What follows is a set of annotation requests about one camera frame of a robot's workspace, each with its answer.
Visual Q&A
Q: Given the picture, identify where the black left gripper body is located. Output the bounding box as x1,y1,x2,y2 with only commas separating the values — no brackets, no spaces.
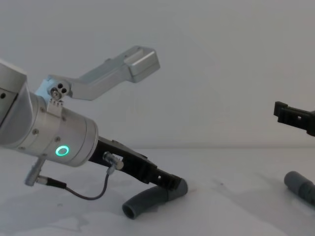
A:
88,136,158,185

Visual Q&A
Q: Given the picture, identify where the curved grey pipe elbow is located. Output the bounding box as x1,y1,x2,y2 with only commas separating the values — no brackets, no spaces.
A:
122,177,189,219

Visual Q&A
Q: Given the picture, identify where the white table cloth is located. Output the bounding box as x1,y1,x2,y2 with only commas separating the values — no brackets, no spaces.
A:
0,147,315,236

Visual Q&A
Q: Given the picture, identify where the straight grey pipe piece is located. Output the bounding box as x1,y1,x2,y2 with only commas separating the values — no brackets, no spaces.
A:
283,170,315,206

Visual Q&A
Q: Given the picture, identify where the white curtain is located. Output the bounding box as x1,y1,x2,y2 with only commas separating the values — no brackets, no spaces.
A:
0,0,315,149

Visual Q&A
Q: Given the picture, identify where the thin dark gripper cable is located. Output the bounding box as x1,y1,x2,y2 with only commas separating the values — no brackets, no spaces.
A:
24,151,125,201

